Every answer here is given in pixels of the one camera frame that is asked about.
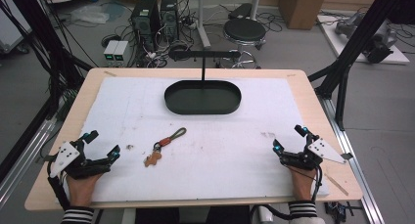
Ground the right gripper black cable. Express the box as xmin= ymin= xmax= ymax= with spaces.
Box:
xmin=249 ymin=166 xmax=325 ymax=221

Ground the brown bear keychain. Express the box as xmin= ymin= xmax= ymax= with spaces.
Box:
xmin=143 ymin=126 xmax=188 ymax=168

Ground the black tray hanger stand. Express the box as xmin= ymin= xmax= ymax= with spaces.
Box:
xmin=163 ymin=49 xmax=243 ymax=116

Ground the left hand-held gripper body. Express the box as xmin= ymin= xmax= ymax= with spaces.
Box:
xmin=41 ymin=137 xmax=113 ymax=181

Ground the black flat case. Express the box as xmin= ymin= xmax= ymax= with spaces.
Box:
xmin=227 ymin=2 xmax=254 ymax=21

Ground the grey robot part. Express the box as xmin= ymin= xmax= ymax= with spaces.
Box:
xmin=334 ymin=12 xmax=368 ymax=36

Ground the person's left hand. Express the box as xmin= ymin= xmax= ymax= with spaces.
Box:
xmin=66 ymin=172 xmax=103 ymax=208

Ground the brown cardboard box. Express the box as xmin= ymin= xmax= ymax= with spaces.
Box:
xmin=278 ymin=0 xmax=330 ymax=31

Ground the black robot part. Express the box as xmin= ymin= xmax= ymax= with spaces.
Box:
xmin=364 ymin=31 xmax=398 ymax=65

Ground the clear plastic bag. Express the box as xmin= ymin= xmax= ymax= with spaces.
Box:
xmin=69 ymin=4 xmax=111 ymax=24

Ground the small black floor gadget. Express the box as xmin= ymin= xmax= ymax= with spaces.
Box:
xmin=324 ymin=201 xmax=361 ymax=224

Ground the white desk leg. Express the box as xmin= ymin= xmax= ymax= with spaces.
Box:
xmin=195 ymin=0 xmax=212 ymax=50

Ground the black round stool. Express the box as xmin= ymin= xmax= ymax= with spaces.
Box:
xmin=220 ymin=18 xmax=267 ymax=69

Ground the slim black computer tower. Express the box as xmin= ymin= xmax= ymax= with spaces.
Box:
xmin=160 ymin=0 xmax=181 ymax=43

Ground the aluminium rail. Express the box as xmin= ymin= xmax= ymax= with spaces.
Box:
xmin=0 ymin=114 xmax=60 ymax=209
xmin=317 ymin=95 xmax=387 ymax=224

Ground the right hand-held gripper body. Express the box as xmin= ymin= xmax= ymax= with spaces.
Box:
xmin=279 ymin=136 xmax=354 ymax=171

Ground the tangle of floor cables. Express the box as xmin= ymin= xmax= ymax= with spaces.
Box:
xmin=101 ymin=0 xmax=285 ymax=69

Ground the black metal frame post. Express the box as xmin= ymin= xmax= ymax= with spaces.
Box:
xmin=0 ymin=0 xmax=94 ymax=183
xmin=306 ymin=0 xmax=415 ymax=131

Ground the person's right hand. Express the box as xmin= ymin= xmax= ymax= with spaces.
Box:
xmin=284 ymin=164 xmax=318 ymax=202

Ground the white foam mat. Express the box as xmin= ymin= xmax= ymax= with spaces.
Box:
xmin=63 ymin=76 xmax=330 ymax=202

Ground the white power supply unit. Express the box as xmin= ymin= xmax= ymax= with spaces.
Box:
xmin=103 ymin=39 xmax=120 ymax=64
xmin=113 ymin=40 xmax=131 ymax=64

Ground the tan tape strip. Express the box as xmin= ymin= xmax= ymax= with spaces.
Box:
xmin=323 ymin=172 xmax=350 ymax=197

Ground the white floor board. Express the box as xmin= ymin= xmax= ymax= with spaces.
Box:
xmin=316 ymin=14 xmax=411 ymax=66

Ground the large black computer tower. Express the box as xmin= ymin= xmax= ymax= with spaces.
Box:
xmin=130 ymin=0 xmax=161 ymax=53

